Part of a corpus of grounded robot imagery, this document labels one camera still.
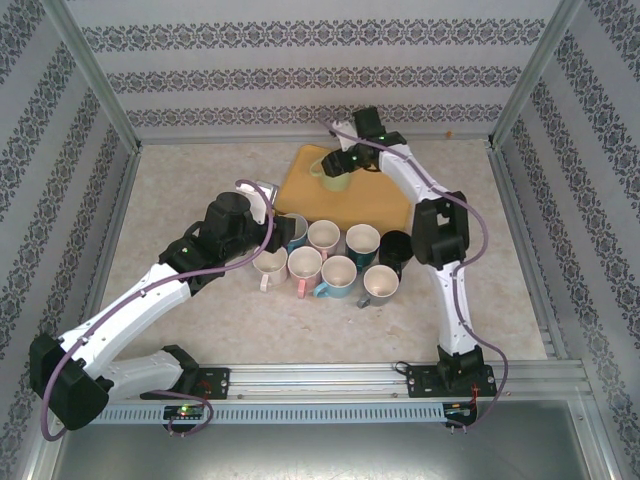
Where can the white round mug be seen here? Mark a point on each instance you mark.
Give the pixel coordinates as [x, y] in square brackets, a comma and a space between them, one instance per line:
[272, 275]

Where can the light green mug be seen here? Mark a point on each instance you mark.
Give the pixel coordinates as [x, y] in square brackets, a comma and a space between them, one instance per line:
[337, 184]

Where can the teal blue faceted mug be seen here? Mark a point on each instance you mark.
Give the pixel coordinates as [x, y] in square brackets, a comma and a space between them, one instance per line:
[300, 242]

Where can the pink faceted mug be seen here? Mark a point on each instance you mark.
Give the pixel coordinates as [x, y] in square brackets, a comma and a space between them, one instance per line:
[305, 280]

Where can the pale whitish faceted mug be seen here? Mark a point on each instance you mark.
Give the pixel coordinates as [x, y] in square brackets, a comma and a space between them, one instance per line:
[324, 235]

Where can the black mug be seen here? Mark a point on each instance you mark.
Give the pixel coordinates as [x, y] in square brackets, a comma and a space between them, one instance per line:
[392, 245]

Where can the light blue mug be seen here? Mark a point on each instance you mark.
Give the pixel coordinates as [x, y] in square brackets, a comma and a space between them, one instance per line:
[340, 292]

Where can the dark green faceted mug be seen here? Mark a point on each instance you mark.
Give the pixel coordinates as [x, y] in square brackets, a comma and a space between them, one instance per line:
[361, 257]

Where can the grey mug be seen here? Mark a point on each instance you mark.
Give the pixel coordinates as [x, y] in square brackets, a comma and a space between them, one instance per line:
[381, 299]

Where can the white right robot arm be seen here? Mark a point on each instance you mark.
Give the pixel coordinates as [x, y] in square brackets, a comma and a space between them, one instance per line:
[452, 300]

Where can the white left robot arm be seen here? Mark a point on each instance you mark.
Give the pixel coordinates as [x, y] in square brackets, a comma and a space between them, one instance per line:
[130, 305]

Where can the yellow tray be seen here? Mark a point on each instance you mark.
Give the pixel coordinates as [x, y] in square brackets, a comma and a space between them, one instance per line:
[380, 200]

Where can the small circuit board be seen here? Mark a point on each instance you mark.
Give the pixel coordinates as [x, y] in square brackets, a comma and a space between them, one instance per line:
[457, 409]
[185, 412]

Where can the grey metal sheet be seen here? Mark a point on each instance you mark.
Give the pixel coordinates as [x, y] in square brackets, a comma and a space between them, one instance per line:
[325, 455]

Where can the aluminium frame rail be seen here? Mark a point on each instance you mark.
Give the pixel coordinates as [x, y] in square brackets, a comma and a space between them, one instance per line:
[250, 140]
[117, 210]
[507, 200]

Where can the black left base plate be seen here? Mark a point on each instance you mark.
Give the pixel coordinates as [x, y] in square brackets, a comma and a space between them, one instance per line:
[220, 382]

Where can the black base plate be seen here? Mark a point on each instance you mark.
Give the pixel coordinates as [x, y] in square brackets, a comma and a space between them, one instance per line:
[220, 382]
[425, 382]

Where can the aluminium mounting rail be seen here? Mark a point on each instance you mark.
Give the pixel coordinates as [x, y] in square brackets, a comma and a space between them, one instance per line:
[320, 380]

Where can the aluminium frame post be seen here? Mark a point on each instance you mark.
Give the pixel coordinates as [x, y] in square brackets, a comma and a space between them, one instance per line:
[90, 70]
[537, 70]

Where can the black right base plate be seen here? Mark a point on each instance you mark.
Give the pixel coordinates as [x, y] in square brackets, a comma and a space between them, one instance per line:
[425, 382]

